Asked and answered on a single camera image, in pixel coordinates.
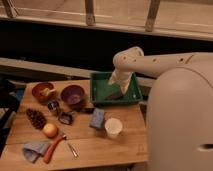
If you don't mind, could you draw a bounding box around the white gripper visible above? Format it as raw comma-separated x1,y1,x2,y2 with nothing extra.
108,69,132,94

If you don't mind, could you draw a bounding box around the dark brown eraser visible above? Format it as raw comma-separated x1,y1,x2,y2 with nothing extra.
105,92,123,100

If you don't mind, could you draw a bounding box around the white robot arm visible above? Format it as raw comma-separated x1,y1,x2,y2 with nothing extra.
110,47,213,171

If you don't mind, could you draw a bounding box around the green plastic tray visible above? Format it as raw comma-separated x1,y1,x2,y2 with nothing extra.
90,72,142,106

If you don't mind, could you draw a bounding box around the blue sponge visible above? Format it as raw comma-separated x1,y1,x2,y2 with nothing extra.
89,108,105,129

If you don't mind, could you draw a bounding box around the white paper cup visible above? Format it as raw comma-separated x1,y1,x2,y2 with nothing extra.
105,118,123,138

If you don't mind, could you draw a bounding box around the purple bowl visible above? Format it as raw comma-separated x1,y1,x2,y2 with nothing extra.
61,85,85,106

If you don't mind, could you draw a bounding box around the black binder clip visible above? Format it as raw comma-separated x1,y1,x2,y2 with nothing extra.
58,112,73,125

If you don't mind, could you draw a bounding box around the small metal cup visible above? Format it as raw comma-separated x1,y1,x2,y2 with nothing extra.
47,101,61,116

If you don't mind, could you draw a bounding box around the wooden object in bowl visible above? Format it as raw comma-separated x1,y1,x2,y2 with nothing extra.
41,88,56,96

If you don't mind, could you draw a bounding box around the orange bowl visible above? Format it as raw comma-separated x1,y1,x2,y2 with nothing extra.
32,82,57,104

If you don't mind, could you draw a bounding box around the small metal tool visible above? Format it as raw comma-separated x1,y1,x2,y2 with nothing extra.
68,143,79,158

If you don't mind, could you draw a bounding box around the yellow apple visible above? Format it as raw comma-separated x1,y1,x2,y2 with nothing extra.
43,123,58,138

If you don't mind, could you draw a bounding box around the brown pine cone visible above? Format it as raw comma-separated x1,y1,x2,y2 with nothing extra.
26,109,47,130

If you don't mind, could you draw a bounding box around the blue grey cloth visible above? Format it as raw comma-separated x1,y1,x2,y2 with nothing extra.
22,141,50,163

